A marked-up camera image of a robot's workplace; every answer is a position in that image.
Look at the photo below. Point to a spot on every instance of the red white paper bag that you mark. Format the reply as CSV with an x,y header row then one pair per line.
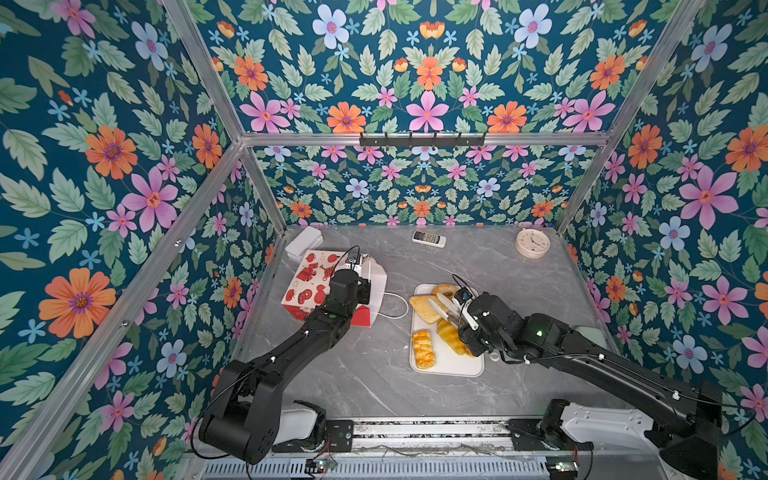
x,y
309,287

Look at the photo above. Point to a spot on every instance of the pale green object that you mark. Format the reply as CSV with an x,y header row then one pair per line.
x,y
593,334

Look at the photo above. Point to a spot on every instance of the pink round clock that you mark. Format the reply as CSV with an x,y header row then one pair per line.
x,y
532,243

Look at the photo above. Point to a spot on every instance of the white remote control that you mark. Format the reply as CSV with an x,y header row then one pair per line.
x,y
429,239

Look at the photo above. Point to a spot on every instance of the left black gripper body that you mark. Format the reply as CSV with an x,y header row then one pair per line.
x,y
361,295

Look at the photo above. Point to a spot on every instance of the white rectangular tray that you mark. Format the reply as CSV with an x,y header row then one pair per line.
x,y
447,361

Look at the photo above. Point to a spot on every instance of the ring donut bread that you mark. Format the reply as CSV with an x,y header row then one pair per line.
x,y
446,290

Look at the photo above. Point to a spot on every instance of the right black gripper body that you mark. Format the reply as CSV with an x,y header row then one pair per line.
x,y
477,341

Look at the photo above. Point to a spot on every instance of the white plastic box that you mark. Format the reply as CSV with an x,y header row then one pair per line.
x,y
308,239

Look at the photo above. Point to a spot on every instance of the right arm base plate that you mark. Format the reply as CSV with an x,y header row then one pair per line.
x,y
534,434

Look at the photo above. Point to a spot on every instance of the pale cream bread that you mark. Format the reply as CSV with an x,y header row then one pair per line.
x,y
428,308

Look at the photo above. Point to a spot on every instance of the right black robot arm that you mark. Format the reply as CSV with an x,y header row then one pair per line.
x,y
686,420

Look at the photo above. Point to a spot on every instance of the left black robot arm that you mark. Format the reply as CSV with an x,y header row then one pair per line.
x,y
246,418

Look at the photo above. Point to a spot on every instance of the long twisted bread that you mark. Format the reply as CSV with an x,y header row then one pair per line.
x,y
450,335

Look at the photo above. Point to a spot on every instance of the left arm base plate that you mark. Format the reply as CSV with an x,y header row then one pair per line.
x,y
336,436

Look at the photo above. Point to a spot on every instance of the black hook rail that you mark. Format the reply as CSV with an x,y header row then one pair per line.
x,y
421,140

